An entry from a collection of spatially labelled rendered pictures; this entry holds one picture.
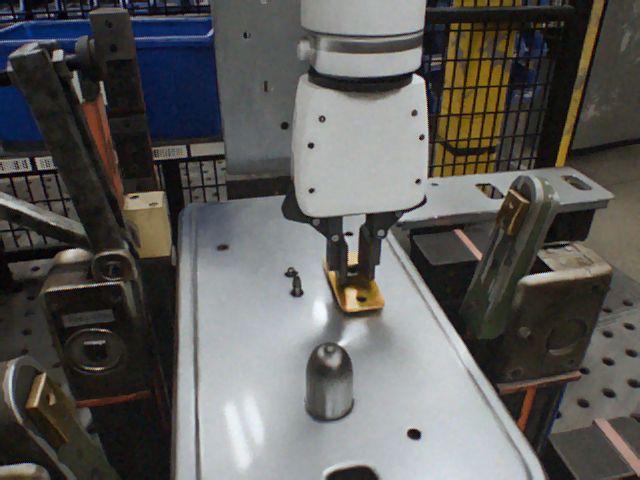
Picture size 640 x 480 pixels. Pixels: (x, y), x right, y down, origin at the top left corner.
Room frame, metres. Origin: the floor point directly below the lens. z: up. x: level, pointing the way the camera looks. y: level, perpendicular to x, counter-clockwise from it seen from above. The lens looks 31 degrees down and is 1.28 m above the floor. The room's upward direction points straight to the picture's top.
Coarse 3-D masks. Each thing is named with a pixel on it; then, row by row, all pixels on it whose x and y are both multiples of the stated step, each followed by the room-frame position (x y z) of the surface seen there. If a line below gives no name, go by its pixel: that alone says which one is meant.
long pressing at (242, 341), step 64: (192, 256) 0.43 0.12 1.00; (256, 256) 0.43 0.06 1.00; (320, 256) 0.43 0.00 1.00; (384, 256) 0.43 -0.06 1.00; (192, 320) 0.33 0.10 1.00; (256, 320) 0.34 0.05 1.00; (320, 320) 0.34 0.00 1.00; (384, 320) 0.34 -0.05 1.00; (448, 320) 0.34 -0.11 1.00; (192, 384) 0.26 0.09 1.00; (256, 384) 0.27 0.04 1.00; (384, 384) 0.27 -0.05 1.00; (448, 384) 0.27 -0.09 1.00; (192, 448) 0.21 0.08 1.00; (256, 448) 0.21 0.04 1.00; (320, 448) 0.21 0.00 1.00; (384, 448) 0.21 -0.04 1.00; (448, 448) 0.21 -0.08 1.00; (512, 448) 0.21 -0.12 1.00
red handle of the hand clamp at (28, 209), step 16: (0, 192) 0.33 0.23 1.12; (0, 208) 0.32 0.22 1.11; (16, 208) 0.33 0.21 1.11; (32, 208) 0.33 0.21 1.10; (16, 224) 0.32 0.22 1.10; (32, 224) 0.33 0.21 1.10; (48, 224) 0.33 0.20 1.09; (64, 224) 0.33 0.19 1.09; (80, 224) 0.34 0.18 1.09; (64, 240) 0.33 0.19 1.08; (80, 240) 0.33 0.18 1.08
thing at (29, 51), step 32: (32, 64) 0.32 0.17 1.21; (64, 64) 0.34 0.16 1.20; (96, 64) 0.34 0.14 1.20; (32, 96) 0.32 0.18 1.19; (64, 96) 0.33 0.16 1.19; (64, 128) 0.32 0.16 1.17; (64, 160) 0.32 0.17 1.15; (96, 160) 0.35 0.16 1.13; (96, 192) 0.33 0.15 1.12; (96, 224) 0.33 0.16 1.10; (128, 224) 0.36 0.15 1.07
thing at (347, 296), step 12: (324, 264) 0.41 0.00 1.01; (348, 264) 0.41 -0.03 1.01; (336, 276) 0.39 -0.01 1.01; (348, 276) 0.38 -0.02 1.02; (360, 276) 0.38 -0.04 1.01; (336, 288) 0.37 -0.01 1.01; (348, 288) 0.37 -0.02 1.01; (360, 288) 0.37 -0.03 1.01; (372, 288) 0.37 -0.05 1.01; (348, 300) 0.35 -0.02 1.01; (372, 300) 0.35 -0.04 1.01; (384, 300) 0.35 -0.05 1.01
